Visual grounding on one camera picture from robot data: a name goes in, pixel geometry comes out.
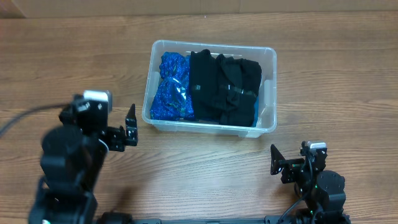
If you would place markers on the small black garment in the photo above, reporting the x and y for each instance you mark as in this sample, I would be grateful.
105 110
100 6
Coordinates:
204 84

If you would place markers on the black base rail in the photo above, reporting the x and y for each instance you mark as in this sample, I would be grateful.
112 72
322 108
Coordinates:
211 221

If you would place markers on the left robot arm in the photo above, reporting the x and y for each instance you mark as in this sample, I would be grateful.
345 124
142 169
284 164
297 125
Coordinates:
73 156

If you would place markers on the large black taped garment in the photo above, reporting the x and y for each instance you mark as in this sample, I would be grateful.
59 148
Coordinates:
237 109

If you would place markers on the clear plastic storage bin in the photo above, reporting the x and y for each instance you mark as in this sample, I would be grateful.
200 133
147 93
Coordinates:
267 99

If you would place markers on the blue denim jeans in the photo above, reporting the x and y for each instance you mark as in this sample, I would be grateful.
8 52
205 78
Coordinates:
256 107

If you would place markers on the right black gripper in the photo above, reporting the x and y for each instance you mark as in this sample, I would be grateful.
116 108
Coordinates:
291 165

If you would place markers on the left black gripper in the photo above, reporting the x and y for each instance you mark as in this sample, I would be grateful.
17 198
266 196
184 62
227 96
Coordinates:
125 137

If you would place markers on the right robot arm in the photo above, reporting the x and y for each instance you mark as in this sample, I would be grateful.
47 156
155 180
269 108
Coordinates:
320 192

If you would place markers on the sparkly blue fabric bundle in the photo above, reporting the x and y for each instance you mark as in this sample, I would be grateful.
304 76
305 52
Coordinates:
173 100

